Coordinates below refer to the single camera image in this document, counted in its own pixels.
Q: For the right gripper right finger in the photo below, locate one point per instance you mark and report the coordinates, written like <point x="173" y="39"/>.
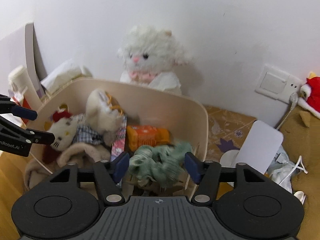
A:
<point x="205" y="175"/>

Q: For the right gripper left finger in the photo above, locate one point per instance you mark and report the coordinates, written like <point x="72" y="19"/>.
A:
<point x="107" y="175"/>

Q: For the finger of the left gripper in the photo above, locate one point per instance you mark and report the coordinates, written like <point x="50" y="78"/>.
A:
<point x="40" y="137"/>
<point x="9" y="107"/>

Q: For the white kitty plush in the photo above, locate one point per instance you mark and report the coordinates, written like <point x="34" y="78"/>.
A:
<point x="63" y="126"/>

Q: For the lilac fleece cloth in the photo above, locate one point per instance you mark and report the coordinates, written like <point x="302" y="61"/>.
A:
<point x="84" y="155"/>

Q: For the green scrunchie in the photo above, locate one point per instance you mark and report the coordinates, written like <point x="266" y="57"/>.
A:
<point x="161" y="164"/>

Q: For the long blue cartoon box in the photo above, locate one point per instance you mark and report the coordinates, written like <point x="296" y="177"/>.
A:
<point x="118" y="145"/>

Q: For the blue checkered cloth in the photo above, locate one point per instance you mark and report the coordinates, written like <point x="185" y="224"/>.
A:
<point x="87" y="135"/>

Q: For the orange snack packet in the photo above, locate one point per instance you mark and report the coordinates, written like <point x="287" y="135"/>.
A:
<point x="146" y="135"/>

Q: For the white fluffy plush hat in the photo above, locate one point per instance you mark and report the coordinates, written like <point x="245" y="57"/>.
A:
<point x="102" y="116"/>

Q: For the red milk carton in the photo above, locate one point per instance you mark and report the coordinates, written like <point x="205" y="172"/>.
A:
<point x="23" y="104"/>

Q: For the beige plastic storage bin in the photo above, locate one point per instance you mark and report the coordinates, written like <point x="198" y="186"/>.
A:
<point x="185" y="119"/>

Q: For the lilac leaning board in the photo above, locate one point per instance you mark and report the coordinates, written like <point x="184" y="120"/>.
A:
<point x="17" y="49"/>

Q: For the white phone stand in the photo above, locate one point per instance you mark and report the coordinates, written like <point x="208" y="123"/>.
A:
<point x="258" y="149"/>

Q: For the tissue box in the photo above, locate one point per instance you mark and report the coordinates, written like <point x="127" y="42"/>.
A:
<point x="63" y="74"/>

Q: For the red santa hat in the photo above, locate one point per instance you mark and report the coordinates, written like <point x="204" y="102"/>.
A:
<point x="310" y="95"/>

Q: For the white lamb plush toy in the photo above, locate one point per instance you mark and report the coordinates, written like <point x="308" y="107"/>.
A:
<point x="149" y="57"/>

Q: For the wall switch and socket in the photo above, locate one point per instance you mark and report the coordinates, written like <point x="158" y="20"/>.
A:
<point x="277" y="84"/>

